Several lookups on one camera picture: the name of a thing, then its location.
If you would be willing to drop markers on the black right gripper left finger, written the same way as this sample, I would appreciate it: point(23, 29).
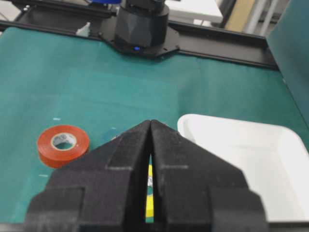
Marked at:
point(103, 191)

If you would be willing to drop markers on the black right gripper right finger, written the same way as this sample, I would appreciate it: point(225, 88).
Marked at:
point(196, 191)

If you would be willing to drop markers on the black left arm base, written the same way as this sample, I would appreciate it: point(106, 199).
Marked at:
point(141, 27)

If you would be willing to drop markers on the yellow tape roll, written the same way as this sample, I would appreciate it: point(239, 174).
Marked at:
point(149, 216)

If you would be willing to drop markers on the red tape roll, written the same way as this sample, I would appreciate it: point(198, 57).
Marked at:
point(61, 144)

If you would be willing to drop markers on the white plastic tray case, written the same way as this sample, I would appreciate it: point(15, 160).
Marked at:
point(273, 159)

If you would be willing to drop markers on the green table cloth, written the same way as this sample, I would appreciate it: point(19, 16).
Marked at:
point(48, 79)

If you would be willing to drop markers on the green backdrop curtain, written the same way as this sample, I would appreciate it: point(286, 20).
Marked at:
point(289, 45)

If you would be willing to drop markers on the black aluminium frame rail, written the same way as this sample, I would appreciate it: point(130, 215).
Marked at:
point(66, 18)

